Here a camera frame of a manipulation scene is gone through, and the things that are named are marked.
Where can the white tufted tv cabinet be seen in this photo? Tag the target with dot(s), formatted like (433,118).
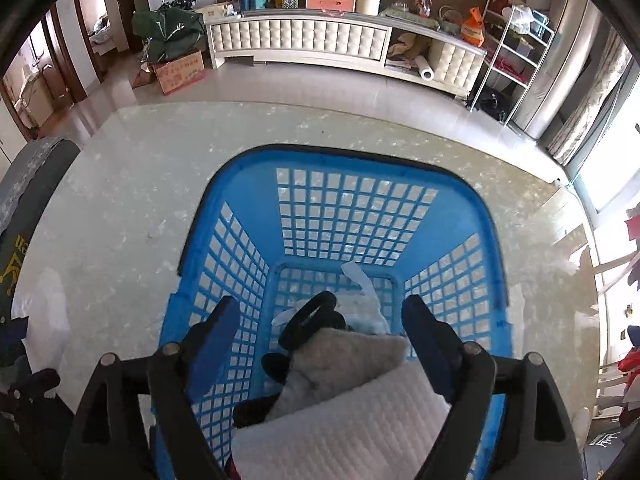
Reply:
(378,45)

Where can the cardboard box with red print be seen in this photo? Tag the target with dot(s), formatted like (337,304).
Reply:
(179,73)

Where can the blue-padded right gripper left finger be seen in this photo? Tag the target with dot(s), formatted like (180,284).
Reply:
(129,405)

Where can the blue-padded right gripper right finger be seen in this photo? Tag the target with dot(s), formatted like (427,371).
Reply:
(535,439)

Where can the black soft item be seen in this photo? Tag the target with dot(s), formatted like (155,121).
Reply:
(318,312)

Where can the pink drawer box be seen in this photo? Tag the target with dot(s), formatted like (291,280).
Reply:
(331,5)

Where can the white textured foam pad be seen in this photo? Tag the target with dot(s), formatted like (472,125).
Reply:
(384,429)

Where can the green plastic bag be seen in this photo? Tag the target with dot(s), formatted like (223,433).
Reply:
(168,32)

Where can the cream pillar candle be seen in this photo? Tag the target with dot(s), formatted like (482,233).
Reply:
(368,7)

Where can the white metal shelf rack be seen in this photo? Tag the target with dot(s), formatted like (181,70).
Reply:
(517,41)

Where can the orange bag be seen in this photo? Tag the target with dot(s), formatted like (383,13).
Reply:
(472,29)

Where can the wooden clothes drying rack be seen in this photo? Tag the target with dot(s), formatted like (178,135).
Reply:
(617,280)

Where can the silver cylindrical air conditioner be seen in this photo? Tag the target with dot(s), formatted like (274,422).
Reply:
(576,23)

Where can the beige patterned curtain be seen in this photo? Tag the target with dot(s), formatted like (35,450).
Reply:
(613,62)

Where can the grey felt square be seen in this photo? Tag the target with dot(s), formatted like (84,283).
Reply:
(333,362)

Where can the white rectangular sponge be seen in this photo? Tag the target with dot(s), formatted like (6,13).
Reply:
(48,329)

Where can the blue plastic laundry basket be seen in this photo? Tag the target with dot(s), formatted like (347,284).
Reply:
(278,225)

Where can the paper roll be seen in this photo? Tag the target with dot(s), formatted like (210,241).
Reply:
(424,69)

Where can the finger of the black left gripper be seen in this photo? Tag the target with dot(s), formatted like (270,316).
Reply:
(31,407)

